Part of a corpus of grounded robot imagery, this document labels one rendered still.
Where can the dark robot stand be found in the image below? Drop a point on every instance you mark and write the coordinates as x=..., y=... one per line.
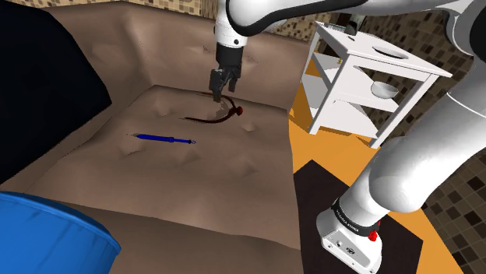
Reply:
x=322, y=184

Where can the blue pen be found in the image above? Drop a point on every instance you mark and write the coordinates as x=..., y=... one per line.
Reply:
x=159, y=138

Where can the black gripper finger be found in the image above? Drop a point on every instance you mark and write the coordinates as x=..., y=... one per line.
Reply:
x=217, y=85
x=234, y=80

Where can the brown sofa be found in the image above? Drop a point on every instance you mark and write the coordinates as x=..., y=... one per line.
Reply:
x=190, y=178

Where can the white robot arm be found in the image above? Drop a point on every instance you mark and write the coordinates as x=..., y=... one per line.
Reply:
x=417, y=151

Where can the white side table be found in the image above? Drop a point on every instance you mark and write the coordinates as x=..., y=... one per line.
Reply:
x=355, y=42

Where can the dark navy cushion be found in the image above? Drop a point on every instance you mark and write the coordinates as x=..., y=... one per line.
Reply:
x=38, y=95

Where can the dark red curved strip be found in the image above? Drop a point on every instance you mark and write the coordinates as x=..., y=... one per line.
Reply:
x=239, y=110

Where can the blue round barrel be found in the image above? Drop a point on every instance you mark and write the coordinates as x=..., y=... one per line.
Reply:
x=45, y=235

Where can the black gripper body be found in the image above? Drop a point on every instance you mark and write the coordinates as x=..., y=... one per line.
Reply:
x=229, y=57

